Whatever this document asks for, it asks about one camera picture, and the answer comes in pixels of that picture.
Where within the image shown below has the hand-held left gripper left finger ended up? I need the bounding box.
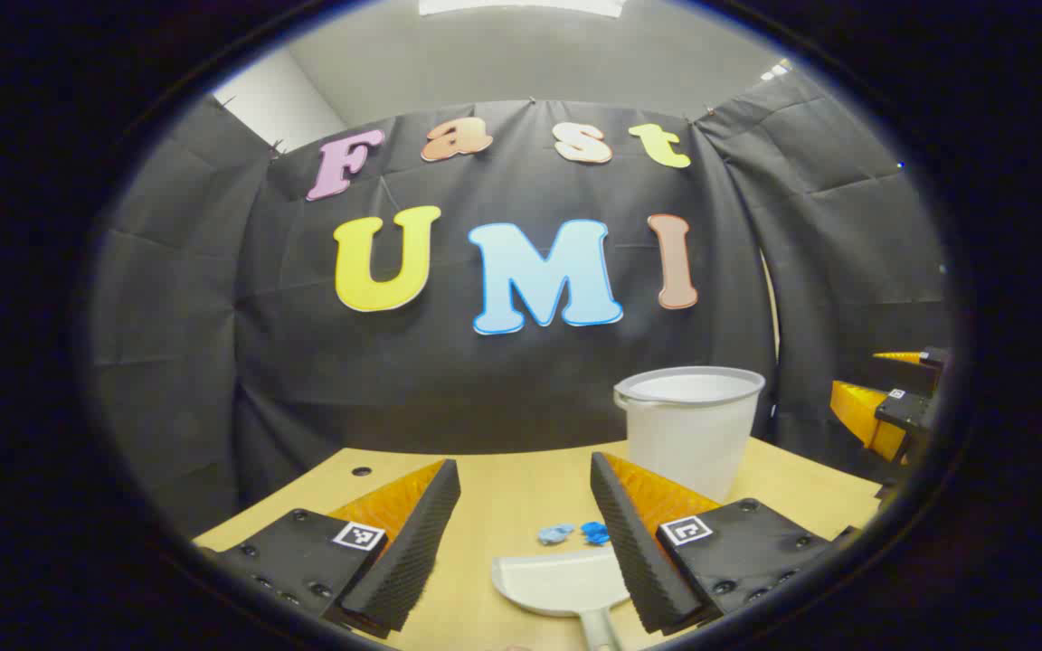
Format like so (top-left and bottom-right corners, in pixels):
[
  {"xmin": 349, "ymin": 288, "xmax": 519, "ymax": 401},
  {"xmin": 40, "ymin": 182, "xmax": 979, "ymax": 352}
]
[{"xmin": 198, "ymin": 458, "xmax": 462, "ymax": 639}]

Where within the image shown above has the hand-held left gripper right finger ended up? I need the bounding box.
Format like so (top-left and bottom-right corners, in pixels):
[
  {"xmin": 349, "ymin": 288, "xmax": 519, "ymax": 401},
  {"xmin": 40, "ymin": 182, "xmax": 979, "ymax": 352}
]
[{"xmin": 590, "ymin": 452, "xmax": 857, "ymax": 636}]

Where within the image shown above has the white garbage bin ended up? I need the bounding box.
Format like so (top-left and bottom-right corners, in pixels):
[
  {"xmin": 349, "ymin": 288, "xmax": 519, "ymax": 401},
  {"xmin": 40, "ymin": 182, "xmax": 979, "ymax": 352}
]
[{"xmin": 613, "ymin": 366, "xmax": 767, "ymax": 504}]

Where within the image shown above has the long ceiling light panel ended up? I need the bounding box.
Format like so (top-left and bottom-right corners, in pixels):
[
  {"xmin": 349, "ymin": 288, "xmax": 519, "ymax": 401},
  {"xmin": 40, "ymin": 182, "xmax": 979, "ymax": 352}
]
[{"xmin": 419, "ymin": 0, "xmax": 628, "ymax": 17}]

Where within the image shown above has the white dustpan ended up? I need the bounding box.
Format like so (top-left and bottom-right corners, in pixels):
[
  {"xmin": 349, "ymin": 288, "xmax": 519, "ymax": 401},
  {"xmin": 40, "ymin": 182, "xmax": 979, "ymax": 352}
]
[{"xmin": 492, "ymin": 548, "xmax": 635, "ymax": 651}]

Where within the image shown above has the wooden desktop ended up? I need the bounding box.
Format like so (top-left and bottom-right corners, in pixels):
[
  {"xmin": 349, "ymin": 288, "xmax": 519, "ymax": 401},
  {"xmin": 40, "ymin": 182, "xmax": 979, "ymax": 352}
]
[{"xmin": 192, "ymin": 438, "xmax": 884, "ymax": 651}]

